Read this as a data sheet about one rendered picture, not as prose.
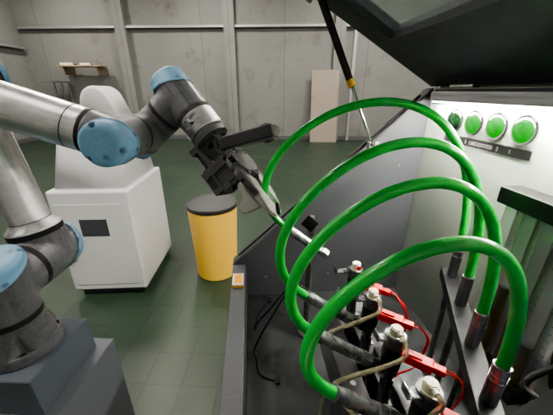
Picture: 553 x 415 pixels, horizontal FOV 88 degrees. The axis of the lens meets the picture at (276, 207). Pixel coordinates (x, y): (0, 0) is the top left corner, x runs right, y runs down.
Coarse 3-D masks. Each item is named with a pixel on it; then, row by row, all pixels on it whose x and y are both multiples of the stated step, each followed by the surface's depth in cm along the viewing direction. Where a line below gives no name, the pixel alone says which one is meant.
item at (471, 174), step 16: (384, 144) 37; (400, 144) 37; (416, 144) 37; (432, 144) 38; (448, 144) 38; (352, 160) 38; (368, 160) 38; (464, 160) 39; (336, 176) 38; (320, 192) 39; (304, 208) 40; (288, 224) 40; (480, 224) 43; (464, 272) 47; (464, 288) 48; (320, 304) 46; (464, 304) 48; (352, 320) 48
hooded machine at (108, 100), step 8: (88, 88) 473; (96, 88) 473; (104, 88) 485; (112, 88) 510; (80, 96) 479; (88, 96) 477; (96, 96) 477; (104, 96) 478; (112, 96) 492; (120, 96) 518; (80, 104) 482; (88, 104) 482; (96, 104) 482; (104, 104) 482; (112, 104) 485; (120, 104) 510; (104, 112) 487; (112, 112) 487; (120, 112) 502; (128, 112) 530
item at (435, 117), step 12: (336, 108) 48; (348, 108) 47; (360, 108) 47; (408, 108) 46; (420, 108) 46; (312, 120) 49; (324, 120) 48; (432, 120) 47; (444, 120) 46; (300, 132) 49; (444, 132) 47; (288, 144) 50; (456, 144) 47; (276, 156) 51; (264, 180) 53; (468, 204) 51; (276, 216) 56; (468, 216) 52; (456, 252) 55
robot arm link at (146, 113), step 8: (144, 112) 57; (152, 112) 56; (144, 120) 53; (152, 120) 56; (160, 120) 56; (152, 128) 54; (160, 128) 57; (168, 128) 58; (176, 128) 60; (160, 136) 58; (168, 136) 60; (152, 144) 55; (160, 144) 60; (152, 152) 62
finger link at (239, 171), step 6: (234, 162) 52; (234, 168) 52; (240, 168) 52; (234, 174) 52; (240, 174) 51; (246, 174) 52; (240, 180) 52; (246, 180) 51; (246, 186) 52; (252, 186) 52; (252, 192) 52; (258, 192) 52
